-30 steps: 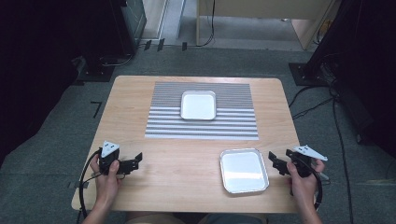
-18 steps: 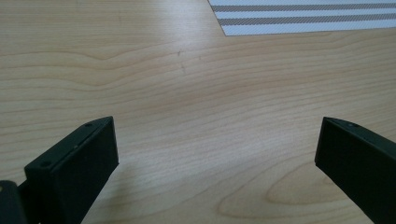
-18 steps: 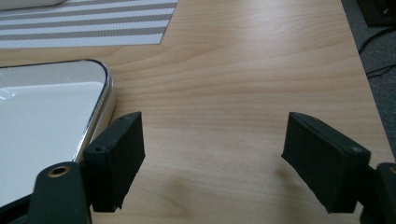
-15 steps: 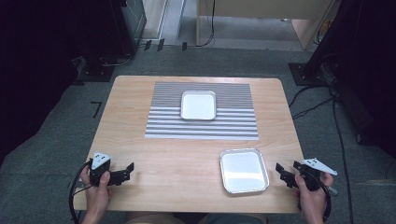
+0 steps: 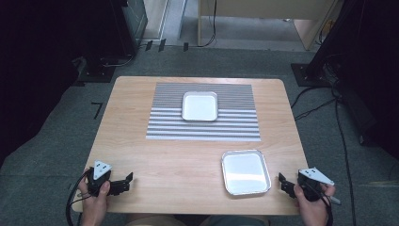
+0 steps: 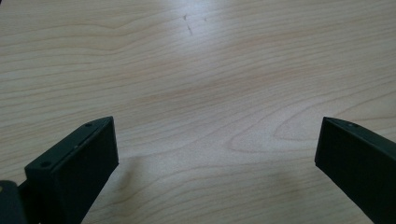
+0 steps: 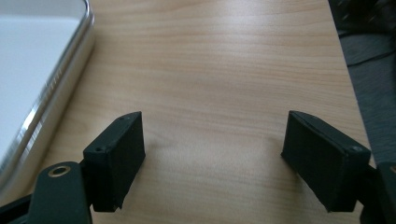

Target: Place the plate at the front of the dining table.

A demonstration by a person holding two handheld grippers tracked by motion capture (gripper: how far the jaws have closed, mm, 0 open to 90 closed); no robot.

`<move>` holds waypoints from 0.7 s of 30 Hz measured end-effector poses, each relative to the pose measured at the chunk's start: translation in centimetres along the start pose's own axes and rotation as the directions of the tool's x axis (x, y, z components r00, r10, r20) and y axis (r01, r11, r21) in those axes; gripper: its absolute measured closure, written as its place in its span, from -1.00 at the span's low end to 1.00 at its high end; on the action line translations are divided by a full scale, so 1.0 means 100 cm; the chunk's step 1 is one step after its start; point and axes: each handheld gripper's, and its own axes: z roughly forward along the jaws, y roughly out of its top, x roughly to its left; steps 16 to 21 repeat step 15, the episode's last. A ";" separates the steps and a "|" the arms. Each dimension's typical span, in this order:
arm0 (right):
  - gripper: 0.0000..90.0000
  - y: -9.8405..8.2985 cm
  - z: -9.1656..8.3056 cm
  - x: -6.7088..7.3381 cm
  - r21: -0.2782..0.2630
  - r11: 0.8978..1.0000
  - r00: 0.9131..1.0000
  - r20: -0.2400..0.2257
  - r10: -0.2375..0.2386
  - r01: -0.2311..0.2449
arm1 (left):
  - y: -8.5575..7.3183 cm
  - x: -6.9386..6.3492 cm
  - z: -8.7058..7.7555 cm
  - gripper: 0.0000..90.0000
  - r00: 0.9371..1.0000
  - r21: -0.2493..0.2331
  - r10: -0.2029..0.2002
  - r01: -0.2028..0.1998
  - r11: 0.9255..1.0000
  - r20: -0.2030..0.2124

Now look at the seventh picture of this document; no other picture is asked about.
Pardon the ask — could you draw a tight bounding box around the silver metal tray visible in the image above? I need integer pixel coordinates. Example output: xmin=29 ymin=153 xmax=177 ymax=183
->
xmin=0 ymin=0 xmax=96 ymax=191

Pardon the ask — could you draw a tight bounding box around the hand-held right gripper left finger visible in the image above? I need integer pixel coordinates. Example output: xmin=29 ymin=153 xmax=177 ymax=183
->
xmin=81 ymin=110 xmax=147 ymax=214

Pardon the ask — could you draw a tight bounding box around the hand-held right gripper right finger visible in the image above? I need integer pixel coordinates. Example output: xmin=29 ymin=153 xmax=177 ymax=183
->
xmin=280 ymin=109 xmax=373 ymax=214

